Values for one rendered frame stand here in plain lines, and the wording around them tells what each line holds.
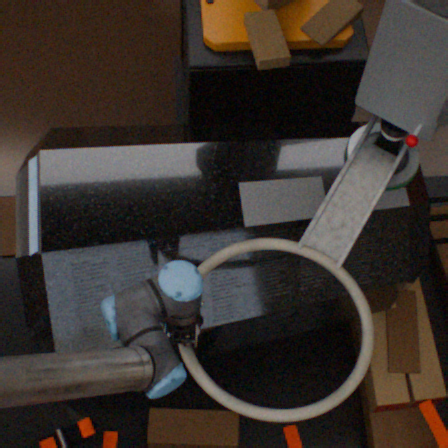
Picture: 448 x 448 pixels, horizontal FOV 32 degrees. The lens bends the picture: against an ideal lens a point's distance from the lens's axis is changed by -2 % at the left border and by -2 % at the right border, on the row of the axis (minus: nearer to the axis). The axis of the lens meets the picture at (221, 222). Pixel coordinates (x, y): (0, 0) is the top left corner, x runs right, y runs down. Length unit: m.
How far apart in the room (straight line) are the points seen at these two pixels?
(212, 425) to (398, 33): 1.46
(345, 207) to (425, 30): 0.57
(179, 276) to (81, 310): 0.64
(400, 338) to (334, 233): 0.77
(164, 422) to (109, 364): 1.22
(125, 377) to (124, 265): 0.72
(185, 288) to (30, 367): 0.42
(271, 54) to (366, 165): 0.53
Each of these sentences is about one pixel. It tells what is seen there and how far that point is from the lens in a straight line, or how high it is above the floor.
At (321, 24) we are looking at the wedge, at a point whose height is 0.80.
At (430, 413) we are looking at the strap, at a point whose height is 0.22.
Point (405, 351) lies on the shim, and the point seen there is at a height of 0.22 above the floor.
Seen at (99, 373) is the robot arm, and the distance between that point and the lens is 1.44.
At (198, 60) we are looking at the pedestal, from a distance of 2.55.
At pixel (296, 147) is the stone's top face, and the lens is 2.30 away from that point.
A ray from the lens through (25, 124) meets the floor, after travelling 3.36.
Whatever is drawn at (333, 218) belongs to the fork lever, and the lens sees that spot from 2.08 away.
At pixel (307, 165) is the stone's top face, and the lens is 2.28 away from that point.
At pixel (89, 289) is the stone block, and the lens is 2.19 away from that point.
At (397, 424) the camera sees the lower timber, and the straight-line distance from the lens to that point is 2.78.
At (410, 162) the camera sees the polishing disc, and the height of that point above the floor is 0.83.
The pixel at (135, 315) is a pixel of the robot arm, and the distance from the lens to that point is 1.61.
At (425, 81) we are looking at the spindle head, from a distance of 1.86.
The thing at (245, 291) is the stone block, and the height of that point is 0.67.
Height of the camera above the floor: 2.73
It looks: 63 degrees down
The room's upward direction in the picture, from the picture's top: 5 degrees clockwise
